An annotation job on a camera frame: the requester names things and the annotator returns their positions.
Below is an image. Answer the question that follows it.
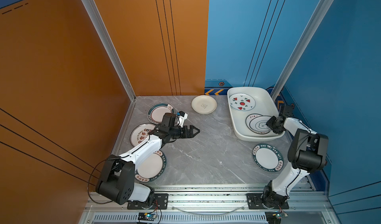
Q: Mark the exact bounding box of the left circuit board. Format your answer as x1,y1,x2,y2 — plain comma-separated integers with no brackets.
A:
137,212,159,224

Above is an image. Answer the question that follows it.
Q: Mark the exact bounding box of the green lettered plate front left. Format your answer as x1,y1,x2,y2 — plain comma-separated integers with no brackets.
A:
135,151,167,183

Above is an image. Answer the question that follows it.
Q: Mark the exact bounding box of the white plastic bin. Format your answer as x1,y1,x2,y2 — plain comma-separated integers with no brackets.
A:
227,87,285,142

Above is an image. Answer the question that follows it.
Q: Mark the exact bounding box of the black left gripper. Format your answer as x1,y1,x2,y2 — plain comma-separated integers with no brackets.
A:
169,125,199,140

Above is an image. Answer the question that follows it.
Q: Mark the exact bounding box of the cream plain plate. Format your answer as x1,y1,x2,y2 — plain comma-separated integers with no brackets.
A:
191,95,217,114

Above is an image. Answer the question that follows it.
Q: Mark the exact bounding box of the aluminium rail frame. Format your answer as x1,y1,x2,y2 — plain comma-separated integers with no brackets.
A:
79,181,340,224

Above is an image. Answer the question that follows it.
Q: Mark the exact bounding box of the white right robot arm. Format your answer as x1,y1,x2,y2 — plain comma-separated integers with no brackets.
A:
262,105,328,209

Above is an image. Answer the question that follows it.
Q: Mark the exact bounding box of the circuit board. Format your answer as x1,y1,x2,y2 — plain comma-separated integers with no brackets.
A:
137,212,159,224
265,212,289,224

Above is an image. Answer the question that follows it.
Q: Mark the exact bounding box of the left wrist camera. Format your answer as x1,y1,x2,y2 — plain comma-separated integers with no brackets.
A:
176,111,188,128

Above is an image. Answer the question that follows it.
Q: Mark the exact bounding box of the right circuit board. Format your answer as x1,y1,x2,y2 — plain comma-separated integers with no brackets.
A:
265,212,289,224

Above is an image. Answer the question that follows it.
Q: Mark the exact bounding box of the green rim plate back left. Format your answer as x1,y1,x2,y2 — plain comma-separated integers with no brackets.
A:
147,103,175,124

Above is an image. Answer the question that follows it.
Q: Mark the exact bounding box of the white cable on rail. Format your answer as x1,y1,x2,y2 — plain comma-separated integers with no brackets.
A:
170,205,247,216

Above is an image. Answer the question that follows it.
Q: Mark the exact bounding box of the green lettered plate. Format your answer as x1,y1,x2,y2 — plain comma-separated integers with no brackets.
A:
135,151,167,183
252,144,284,172

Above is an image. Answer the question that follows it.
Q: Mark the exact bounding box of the watermelon pattern plate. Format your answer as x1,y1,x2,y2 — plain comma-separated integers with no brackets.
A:
229,93,257,111

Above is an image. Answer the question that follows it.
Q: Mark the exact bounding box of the green clover outline plate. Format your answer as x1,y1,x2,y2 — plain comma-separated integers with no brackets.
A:
250,116,272,135

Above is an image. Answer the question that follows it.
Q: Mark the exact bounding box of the green lettered plate right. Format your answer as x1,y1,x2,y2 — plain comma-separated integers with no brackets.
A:
252,144,284,172

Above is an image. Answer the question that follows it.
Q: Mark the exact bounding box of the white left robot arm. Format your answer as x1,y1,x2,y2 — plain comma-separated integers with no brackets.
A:
96,111,200,207

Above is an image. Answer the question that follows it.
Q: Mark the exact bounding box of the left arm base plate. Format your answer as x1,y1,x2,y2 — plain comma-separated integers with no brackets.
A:
127,193,169,210

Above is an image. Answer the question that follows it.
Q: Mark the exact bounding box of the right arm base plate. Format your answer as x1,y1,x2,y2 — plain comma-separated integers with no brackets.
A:
246,193,290,210

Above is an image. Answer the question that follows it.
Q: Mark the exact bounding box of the red chinese characters plate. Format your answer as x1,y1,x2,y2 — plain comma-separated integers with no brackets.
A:
130,123,155,147

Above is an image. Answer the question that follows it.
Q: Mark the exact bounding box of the orange sunburst plate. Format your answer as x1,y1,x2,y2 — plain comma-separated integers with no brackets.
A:
245,113,262,130

